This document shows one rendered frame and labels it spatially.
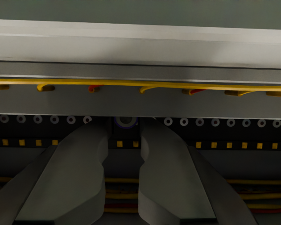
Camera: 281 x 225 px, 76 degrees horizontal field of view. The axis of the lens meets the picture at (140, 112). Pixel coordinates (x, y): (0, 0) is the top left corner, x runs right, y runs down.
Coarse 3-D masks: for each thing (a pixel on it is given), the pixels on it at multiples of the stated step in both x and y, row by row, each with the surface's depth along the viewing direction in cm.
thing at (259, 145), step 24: (48, 120) 23; (192, 120) 23; (240, 120) 24; (0, 144) 23; (24, 144) 23; (48, 144) 23; (120, 144) 23; (192, 144) 24; (216, 144) 24; (240, 144) 24; (264, 144) 24
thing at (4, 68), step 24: (0, 72) 8; (24, 72) 8; (48, 72) 8; (72, 72) 8; (96, 72) 8; (120, 72) 8; (144, 72) 8; (168, 72) 8; (192, 72) 8; (216, 72) 8; (240, 72) 8; (264, 72) 8
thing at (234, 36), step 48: (0, 0) 3; (48, 0) 3; (96, 0) 3; (144, 0) 3; (192, 0) 3; (240, 0) 3; (0, 48) 5; (48, 48) 4; (96, 48) 4; (144, 48) 4; (192, 48) 4; (240, 48) 4
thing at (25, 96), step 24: (0, 96) 8; (24, 96) 8; (48, 96) 8; (72, 96) 8; (96, 96) 8; (120, 96) 8; (144, 96) 8; (168, 96) 9; (192, 96) 9; (216, 96) 9; (240, 96) 9; (264, 96) 9
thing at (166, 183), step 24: (144, 120) 12; (144, 144) 10; (168, 144) 10; (144, 168) 8; (168, 168) 8; (192, 168) 8; (144, 192) 7; (168, 192) 7; (192, 192) 7; (144, 216) 7; (168, 216) 6; (192, 216) 6
